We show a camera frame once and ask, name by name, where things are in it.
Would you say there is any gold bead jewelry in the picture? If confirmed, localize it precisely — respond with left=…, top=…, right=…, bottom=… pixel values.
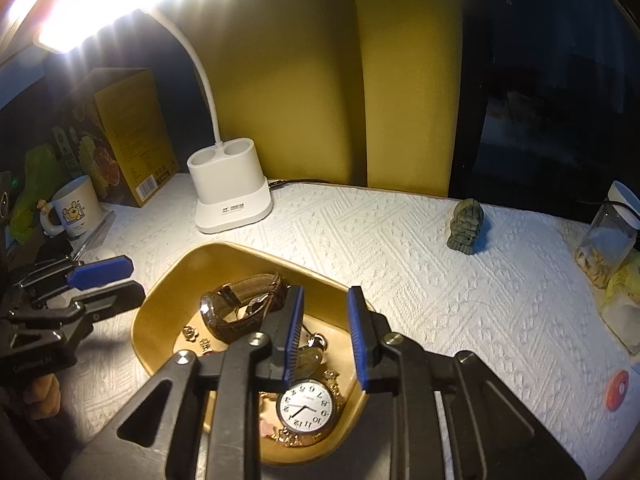
left=259, top=367, right=346, bottom=448

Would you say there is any white textured tablecloth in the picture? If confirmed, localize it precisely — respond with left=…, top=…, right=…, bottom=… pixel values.
left=60, top=172, right=640, bottom=480

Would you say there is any white cartoon mug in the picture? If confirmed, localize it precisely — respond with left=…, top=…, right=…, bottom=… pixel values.
left=40, top=176, right=104, bottom=241

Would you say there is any yellow curtain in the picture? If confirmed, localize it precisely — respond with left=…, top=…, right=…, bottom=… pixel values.
left=190, top=0, right=463, bottom=198

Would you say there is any green plush toy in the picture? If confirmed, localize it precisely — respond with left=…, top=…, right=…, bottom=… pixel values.
left=10, top=144, right=68, bottom=241

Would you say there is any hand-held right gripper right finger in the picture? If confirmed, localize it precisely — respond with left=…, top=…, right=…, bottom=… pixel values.
left=347, top=285, right=586, bottom=480

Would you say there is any person's left hand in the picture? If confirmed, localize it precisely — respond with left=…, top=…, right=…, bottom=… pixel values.
left=22, top=375, right=61, bottom=421

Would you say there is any yellow plastic tray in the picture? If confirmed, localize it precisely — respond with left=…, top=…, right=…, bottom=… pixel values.
left=131, top=242, right=376, bottom=467

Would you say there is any brown leather strap watch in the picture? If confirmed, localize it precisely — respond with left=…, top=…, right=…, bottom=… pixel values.
left=200, top=271, right=296, bottom=343

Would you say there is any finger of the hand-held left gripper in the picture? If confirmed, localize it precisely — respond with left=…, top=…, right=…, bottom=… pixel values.
left=10, top=255, right=135, bottom=293
left=5, top=281, right=147, bottom=346

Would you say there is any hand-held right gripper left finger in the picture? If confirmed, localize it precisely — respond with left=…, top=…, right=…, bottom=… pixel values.
left=65, top=285, right=306, bottom=480

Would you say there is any cracker box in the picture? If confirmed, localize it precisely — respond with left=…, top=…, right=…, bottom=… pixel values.
left=52, top=67, right=181, bottom=208

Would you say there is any glass jar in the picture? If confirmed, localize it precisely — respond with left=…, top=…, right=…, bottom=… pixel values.
left=575, top=180, right=640, bottom=288

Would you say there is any orange round disc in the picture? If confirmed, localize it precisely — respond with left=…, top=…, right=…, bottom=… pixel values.
left=605, top=370, right=630, bottom=413

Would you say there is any white face pocket watch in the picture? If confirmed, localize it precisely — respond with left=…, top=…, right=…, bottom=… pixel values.
left=276, top=381, right=337, bottom=433

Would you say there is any green stone figurine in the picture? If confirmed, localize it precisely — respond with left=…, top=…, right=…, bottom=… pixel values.
left=446, top=198, right=485, bottom=256

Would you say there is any white desk lamp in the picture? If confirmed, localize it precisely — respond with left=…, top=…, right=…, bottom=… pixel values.
left=35, top=0, right=275, bottom=234

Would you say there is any lamp power cable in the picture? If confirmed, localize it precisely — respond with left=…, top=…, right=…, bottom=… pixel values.
left=267, top=178, right=351, bottom=191

